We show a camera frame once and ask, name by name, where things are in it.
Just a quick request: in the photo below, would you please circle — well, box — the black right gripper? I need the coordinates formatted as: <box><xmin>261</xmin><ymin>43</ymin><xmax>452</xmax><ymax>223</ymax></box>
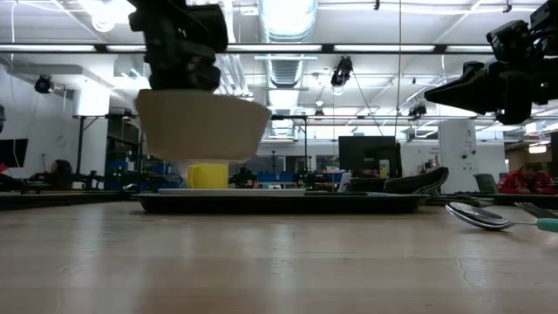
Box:
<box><xmin>424</xmin><ymin>58</ymin><xmax>558</xmax><ymax>126</ymax></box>

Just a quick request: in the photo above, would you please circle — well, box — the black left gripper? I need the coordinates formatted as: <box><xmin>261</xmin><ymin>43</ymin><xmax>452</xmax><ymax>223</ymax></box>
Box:
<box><xmin>128</xmin><ymin>0</ymin><xmax>221</xmax><ymax>93</ymax></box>

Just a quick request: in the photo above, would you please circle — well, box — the beige bowl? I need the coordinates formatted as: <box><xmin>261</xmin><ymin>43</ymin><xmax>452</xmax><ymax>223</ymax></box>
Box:
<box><xmin>134</xmin><ymin>88</ymin><xmax>273</xmax><ymax>165</ymax></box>

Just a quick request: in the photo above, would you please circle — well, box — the yellow mug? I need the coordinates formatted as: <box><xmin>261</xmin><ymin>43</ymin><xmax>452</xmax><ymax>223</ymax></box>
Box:
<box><xmin>187</xmin><ymin>162</ymin><xmax>230</xmax><ymax>190</ymax></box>

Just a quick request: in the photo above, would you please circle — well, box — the white round plate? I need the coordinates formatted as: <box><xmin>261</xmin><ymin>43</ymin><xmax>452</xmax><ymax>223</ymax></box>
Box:
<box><xmin>157</xmin><ymin>188</ymin><xmax>308</xmax><ymax>196</ymax></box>

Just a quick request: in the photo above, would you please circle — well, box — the spoon with teal handle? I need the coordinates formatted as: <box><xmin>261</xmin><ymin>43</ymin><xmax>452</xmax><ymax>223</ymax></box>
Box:
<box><xmin>445</xmin><ymin>201</ymin><xmax>558</xmax><ymax>234</ymax></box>

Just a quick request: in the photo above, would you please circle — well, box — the fork with pale handle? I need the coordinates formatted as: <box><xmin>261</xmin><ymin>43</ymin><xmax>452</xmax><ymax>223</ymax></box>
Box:
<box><xmin>514</xmin><ymin>201</ymin><xmax>558</xmax><ymax>220</ymax></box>

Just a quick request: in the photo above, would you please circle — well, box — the black serving tray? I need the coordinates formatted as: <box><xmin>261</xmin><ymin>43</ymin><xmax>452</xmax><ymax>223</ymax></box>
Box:
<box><xmin>132</xmin><ymin>192</ymin><xmax>431</xmax><ymax>215</ymax></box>

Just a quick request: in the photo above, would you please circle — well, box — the black ceiling spotlight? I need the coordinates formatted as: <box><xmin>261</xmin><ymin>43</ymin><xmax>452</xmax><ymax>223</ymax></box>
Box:
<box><xmin>34</xmin><ymin>73</ymin><xmax>56</xmax><ymax>95</ymax></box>
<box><xmin>407</xmin><ymin>101</ymin><xmax>429</xmax><ymax>119</ymax></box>
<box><xmin>330</xmin><ymin>55</ymin><xmax>355</xmax><ymax>88</ymax></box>

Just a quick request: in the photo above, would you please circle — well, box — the white pillar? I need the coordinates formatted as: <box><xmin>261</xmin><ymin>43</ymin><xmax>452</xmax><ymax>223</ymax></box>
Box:
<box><xmin>437</xmin><ymin>119</ymin><xmax>479</xmax><ymax>195</ymax></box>

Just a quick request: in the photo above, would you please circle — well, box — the long ceiling light strip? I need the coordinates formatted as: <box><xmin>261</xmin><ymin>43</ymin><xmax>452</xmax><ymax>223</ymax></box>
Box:
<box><xmin>0</xmin><ymin>42</ymin><xmax>498</xmax><ymax>55</ymax></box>

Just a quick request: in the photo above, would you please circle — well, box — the grey office chair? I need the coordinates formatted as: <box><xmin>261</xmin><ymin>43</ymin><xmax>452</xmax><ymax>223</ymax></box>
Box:
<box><xmin>473</xmin><ymin>173</ymin><xmax>499</xmax><ymax>195</ymax></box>

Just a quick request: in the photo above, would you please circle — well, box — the black monitor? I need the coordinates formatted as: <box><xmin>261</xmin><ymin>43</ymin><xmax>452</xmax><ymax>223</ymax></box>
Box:
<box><xmin>337</xmin><ymin>135</ymin><xmax>403</xmax><ymax>178</ymax></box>
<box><xmin>0</xmin><ymin>138</ymin><xmax>30</xmax><ymax>169</ymax></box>

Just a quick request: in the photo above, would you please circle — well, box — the person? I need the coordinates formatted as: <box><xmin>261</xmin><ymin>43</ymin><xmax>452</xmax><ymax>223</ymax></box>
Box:
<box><xmin>497</xmin><ymin>162</ymin><xmax>557</xmax><ymax>195</ymax></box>
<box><xmin>48</xmin><ymin>158</ymin><xmax>74</xmax><ymax>185</ymax></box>

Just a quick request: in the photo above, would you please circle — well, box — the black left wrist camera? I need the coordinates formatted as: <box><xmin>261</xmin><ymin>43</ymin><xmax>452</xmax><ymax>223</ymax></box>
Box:
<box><xmin>187</xmin><ymin>3</ymin><xmax>230</xmax><ymax>54</ymax></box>

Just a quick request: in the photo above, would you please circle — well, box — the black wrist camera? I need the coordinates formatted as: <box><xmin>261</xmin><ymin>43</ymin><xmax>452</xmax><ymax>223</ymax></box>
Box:
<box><xmin>187</xmin><ymin>3</ymin><xmax>230</xmax><ymax>54</ymax></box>
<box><xmin>486</xmin><ymin>19</ymin><xmax>533</xmax><ymax>62</ymax></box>

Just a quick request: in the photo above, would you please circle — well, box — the thin hanging cable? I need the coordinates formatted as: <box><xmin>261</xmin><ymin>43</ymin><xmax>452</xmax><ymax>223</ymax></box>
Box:
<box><xmin>393</xmin><ymin>0</ymin><xmax>404</xmax><ymax>139</ymax></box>

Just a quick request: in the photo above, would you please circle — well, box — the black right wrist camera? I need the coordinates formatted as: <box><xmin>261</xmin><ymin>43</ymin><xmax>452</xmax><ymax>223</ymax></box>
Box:
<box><xmin>486</xmin><ymin>19</ymin><xmax>533</xmax><ymax>62</ymax></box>

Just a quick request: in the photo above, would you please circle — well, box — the silver ventilation duct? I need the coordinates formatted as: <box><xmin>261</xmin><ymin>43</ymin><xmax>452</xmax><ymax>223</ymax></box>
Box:
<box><xmin>256</xmin><ymin>0</ymin><xmax>319</xmax><ymax>91</ymax></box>

